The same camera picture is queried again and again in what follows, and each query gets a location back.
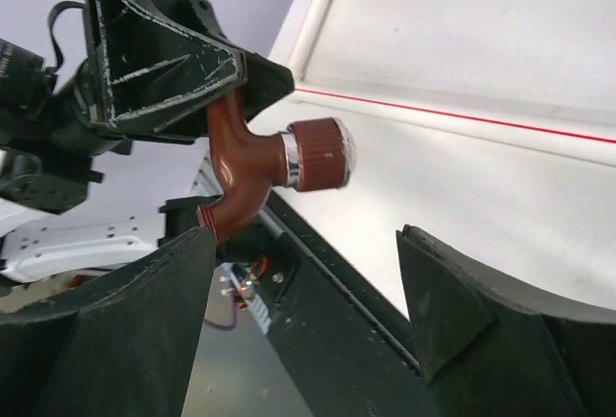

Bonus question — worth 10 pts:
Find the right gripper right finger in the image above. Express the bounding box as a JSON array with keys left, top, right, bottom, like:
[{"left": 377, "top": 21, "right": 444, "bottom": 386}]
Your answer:
[{"left": 397, "top": 225, "right": 615, "bottom": 416}]

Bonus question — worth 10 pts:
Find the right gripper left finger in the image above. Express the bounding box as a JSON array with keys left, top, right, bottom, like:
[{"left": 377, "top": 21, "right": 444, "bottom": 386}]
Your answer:
[{"left": 1, "top": 228, "right": 216, "bottom": 416}]

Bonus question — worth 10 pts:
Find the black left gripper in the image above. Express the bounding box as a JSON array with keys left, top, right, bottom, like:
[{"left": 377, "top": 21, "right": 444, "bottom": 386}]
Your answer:
[{"left": 1, "top": 0, "right": 246, "bottom": 215}]

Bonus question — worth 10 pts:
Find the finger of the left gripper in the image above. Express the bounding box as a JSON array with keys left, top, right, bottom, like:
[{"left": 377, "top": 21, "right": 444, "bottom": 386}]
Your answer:
[{"left": 243, "top": 52, "right": 294, "bottom": 121}]

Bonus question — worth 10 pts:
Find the brown water faucet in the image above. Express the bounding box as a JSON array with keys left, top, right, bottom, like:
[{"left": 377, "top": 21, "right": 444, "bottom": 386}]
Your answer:
[{"left": 197, "top": 91, "right": 357, "bottom": 244}]

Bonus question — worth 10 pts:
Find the white PVC pipe frame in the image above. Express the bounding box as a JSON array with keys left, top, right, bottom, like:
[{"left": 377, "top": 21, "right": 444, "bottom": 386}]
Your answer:
[{"left": 290, "top": 0, "right": 615, "bottom": 165}]

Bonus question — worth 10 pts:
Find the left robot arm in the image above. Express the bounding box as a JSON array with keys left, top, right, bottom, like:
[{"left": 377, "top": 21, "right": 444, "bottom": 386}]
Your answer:
[{"left": 1, "top": 0, "right": 295, "bottom": 284}]

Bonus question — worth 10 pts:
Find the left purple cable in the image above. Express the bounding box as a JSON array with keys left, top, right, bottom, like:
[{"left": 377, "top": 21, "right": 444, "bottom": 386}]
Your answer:
[{"left": 204, "top": 300, "right": 240, "bottom": 331}]

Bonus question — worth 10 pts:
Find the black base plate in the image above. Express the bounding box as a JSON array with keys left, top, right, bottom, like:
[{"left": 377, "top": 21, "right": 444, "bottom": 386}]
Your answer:
[{"left": 219, "top": 193, "right": 438, "bottom": 416}]

